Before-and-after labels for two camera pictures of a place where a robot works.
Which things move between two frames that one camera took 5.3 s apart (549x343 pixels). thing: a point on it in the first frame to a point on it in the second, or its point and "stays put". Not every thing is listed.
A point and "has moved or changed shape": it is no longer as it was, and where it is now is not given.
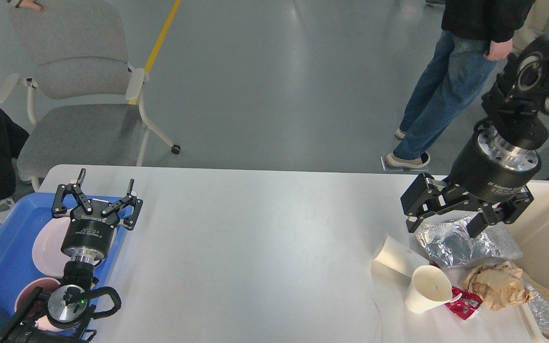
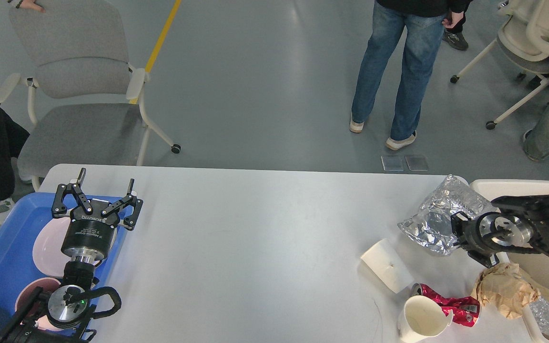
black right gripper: x=490 y=169 to x=480 y=249
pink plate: x=47 y=248 stays put
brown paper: x=499 y=284 has moved or changed shape
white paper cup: x=429 y=287 to x=421 y=317
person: x=459 y=74 to x=421 y=24
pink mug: x=45 y=322 stays put
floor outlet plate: x=388 y=167 stays put
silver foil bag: x=445 y=242 has moved or changed shape
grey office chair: x=82 y=115 stays put
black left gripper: x=90 y=237 stays put
